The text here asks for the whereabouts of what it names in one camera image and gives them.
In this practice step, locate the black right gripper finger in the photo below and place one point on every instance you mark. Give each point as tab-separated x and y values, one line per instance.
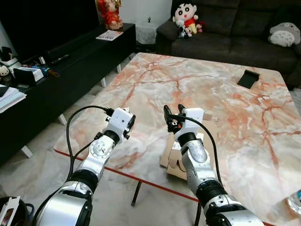
182	109
167	112

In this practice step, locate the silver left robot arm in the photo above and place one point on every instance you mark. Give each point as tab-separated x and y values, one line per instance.
96	153

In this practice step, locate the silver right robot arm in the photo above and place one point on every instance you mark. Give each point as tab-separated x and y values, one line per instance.
197	160

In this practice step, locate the brown cardboard box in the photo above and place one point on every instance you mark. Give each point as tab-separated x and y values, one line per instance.
170	157

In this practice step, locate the black metal table leg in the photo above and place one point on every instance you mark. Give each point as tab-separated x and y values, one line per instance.
197	216
137	193

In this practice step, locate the small black white plush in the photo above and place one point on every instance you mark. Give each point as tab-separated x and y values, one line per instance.
182	32

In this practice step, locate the black TV console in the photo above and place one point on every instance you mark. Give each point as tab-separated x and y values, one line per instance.
70	80

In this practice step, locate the white lace cloth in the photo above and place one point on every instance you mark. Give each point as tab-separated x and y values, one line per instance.
146	34

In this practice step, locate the small red plush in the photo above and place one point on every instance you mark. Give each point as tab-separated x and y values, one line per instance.
200	27

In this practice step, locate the dark grey fabric sofa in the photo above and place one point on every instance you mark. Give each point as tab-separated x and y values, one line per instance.
235	42

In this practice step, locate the white red booklet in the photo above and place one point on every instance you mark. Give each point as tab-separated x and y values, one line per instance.
109	35

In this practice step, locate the cartoon boy plush doll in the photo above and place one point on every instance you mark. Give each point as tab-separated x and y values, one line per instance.
186	14

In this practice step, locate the black remote control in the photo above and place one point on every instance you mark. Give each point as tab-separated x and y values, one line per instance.
60	59

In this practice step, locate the red costumed figurine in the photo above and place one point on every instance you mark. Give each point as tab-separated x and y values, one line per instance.
110	14

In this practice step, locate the black white box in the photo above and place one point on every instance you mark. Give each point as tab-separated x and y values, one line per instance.
27	75

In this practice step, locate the white paper stack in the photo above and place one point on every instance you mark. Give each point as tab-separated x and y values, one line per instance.
10	98

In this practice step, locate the grey Totoro plush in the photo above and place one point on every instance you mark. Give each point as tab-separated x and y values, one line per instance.
284	35

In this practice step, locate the black television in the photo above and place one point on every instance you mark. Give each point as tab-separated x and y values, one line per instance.
42	23

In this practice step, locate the clear plastic water bottle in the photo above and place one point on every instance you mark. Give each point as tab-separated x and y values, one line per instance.
295	202

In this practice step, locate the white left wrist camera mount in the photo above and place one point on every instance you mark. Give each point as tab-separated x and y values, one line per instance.
120	121

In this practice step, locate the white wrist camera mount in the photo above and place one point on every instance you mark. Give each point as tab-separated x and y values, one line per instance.
193	118
120	121

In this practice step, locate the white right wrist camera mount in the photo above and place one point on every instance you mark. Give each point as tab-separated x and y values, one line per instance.
193	118

